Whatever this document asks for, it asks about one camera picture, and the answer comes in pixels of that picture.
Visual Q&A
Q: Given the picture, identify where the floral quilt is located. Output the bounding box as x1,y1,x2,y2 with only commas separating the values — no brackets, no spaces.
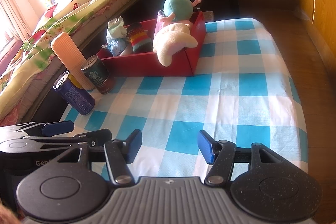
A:
0,0,155,119

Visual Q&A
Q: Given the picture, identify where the blue white checked tablecloth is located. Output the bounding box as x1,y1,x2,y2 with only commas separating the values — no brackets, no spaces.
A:
62,18,308,180

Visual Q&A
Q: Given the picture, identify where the red cardboard box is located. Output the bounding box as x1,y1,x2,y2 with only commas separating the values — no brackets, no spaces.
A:
95,11,206,77

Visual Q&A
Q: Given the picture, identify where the striped knit sock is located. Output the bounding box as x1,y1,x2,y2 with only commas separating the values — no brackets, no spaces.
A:
126,22,153,53

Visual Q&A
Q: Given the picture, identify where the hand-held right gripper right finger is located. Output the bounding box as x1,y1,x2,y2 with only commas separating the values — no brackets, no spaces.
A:
198,130,284,187

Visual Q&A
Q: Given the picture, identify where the dark wooden bed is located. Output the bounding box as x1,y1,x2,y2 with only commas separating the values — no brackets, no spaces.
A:
0,0,158,130

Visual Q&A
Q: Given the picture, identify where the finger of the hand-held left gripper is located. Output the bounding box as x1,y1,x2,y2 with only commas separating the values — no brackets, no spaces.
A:
0,121,74,139
24,129,112,148

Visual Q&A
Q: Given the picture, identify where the pink pig plush toy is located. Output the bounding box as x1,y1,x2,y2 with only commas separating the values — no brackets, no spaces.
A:
157,0,203,30

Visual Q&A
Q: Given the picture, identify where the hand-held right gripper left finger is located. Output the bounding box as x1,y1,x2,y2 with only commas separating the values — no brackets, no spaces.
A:
55,129,143,186

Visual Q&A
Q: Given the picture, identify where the orange ribbed bottle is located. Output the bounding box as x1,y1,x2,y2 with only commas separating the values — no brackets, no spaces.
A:
50,32,95,90

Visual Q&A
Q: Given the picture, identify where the blue drink can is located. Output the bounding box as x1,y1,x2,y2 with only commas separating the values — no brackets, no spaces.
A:
53,72,96,116

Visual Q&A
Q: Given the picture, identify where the yellow wooden wardrobe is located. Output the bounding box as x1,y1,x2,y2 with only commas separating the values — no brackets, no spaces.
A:
287,0,336,224

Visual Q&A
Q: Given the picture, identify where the beige curtain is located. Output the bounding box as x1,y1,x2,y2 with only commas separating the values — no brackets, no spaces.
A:
0,0,45,46

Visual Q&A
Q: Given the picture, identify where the green coffee can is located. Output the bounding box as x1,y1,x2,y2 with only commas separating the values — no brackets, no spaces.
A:
80,55,116,94

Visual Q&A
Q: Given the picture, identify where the blue face mask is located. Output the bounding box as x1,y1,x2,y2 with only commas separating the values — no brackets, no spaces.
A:
106,38,129,57

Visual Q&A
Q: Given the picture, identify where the yellow drink can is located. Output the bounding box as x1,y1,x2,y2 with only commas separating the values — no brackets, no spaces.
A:
69,74,84,89

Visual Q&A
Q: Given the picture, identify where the cream plush toy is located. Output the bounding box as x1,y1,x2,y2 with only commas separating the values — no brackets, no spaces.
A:
152,22,198,67

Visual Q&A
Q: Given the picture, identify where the pale green towel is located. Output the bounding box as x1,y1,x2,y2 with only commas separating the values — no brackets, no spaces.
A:
106,16,128,39

